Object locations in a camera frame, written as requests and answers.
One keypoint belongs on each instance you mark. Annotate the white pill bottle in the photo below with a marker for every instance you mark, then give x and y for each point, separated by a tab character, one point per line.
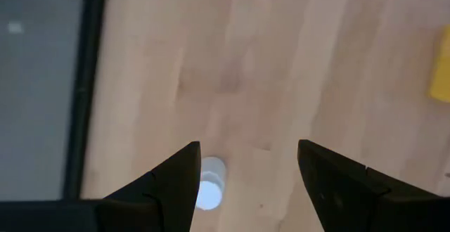
212	179

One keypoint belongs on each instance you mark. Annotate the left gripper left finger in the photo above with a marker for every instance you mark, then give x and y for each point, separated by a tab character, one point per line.
140	211

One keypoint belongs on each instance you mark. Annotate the yellow plastic basket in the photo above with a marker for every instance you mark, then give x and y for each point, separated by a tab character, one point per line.
442	70

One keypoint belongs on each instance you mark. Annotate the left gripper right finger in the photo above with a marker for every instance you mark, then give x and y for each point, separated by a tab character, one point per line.
369	204

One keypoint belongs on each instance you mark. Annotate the black table edge rail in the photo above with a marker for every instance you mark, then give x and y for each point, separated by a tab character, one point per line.
86	84

